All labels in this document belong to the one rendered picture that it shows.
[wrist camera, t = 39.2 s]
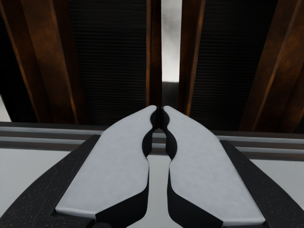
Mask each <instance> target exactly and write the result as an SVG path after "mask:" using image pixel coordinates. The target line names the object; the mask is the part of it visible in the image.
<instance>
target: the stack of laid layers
mask: <svg viewBox="0 0 304 228"><path fill-rule="evenodd" d="M109 127H110V126H99V125H78V124H56V123H23V122H1V121H0V147H3V148H24V149H45V150H66V151H73V150H74V149H76V148H77V147H78V146H79V145H81V144H82V143H83V142H84V141H86V140H87V139H88V138H90V137H91V136H92V135H93V134H98V135H100V134H102V133H103V132H104V131H105V130H106V129H108V128H109ZM210 131H211V132H212V133H213V134H214V135H215V136H216V137H217V138H218V139H220V140H227V141H229V142H230V143H231V144H232V145H233V146H234V147H235V148H236V149H238V150H239V151H240V152H241V153H242V154H243V155H245V156H246V157H247V158H253V159H273V160H294V161H304V134H296V133H264V132H242V131H220V130H210ZM149 154H159V155H167V153H166V135H165V133H164V132H163V130H162V129H160V128H158V129H156V130H155V131H154V132H153V134H152V151H151V152H150V153H149Z"/></svg>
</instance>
